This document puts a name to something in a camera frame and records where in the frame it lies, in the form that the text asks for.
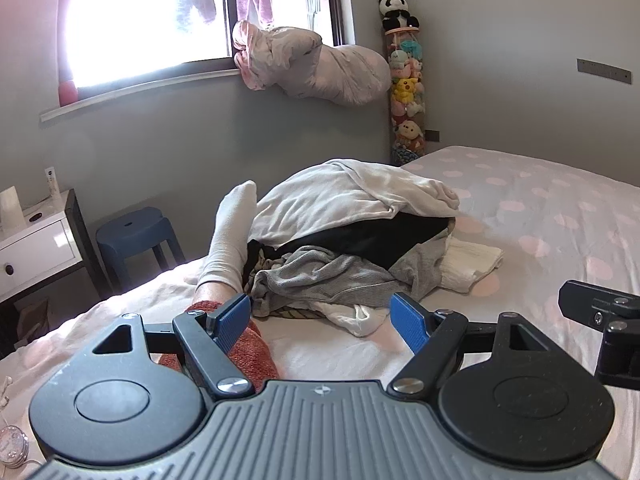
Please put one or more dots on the clear tube of plush toys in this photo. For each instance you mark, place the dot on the clear tube of plush toys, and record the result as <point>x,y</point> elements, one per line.
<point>407,90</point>

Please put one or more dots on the white cup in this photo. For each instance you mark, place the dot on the white cup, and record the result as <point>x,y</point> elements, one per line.
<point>11,210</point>

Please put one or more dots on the pink bundled duvet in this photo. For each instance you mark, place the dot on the pink bundled duvet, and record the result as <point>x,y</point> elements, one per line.
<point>320,65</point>

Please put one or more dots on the clear round container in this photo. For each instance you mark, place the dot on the clear round container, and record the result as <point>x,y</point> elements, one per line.
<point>12,447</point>

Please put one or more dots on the small black oval object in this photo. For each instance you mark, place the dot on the small black oval object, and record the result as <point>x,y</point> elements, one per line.
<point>35,218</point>

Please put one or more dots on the panda plush toy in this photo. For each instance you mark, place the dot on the panda plush toy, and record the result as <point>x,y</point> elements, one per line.
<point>395,10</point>

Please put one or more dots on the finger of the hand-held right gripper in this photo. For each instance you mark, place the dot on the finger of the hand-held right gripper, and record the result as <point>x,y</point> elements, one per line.
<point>580,300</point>

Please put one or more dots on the black wall outlet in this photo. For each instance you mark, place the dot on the black wall outlet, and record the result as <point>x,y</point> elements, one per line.
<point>432,135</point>

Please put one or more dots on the window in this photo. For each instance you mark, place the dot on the window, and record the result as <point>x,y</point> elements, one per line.
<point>140,25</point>

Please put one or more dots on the blue plastic stool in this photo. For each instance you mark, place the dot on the blue plastic stool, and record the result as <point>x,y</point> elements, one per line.
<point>130,232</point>

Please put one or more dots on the white sweatshirt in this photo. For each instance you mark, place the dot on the white sweatshirt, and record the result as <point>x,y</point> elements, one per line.
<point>320,200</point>

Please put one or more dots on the pink round object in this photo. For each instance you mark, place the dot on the pink round object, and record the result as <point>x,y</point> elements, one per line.
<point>68,94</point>

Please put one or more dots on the white tube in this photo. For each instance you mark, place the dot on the white tube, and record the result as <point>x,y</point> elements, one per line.
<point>51,185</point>

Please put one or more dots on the white thin garment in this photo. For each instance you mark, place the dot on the white thin garment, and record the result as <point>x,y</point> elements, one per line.
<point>355,317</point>

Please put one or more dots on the grey knit garment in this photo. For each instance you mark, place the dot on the grey knit garment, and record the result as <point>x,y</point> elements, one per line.
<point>325,277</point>

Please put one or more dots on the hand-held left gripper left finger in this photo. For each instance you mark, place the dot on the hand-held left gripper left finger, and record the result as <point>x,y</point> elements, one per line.
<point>230,322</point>

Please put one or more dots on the bed with pink dotted sheet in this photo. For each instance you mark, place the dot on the bed with pink dotted sheet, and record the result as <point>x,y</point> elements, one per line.
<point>525,195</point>

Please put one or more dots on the grey wall socket plate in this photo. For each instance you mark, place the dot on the grey wall socket plate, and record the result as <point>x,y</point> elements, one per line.
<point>605,71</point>

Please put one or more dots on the white nightstand with black frame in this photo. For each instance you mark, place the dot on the white nightstand with black frame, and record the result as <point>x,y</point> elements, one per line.
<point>35,250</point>

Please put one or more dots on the person's leg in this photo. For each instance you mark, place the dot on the person's leg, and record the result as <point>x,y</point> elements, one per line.
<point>215,292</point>

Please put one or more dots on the white window sill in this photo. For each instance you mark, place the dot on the white window sill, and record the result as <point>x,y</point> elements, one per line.
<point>125,91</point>

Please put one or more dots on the striped cloth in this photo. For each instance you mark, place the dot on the striped cloth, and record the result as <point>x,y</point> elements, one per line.
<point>300,314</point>

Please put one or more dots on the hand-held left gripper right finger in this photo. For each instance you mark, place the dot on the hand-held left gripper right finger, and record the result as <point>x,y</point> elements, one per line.
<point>410,325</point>

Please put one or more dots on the person's white sock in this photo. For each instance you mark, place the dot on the person's white sock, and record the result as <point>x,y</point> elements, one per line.
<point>230,230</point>

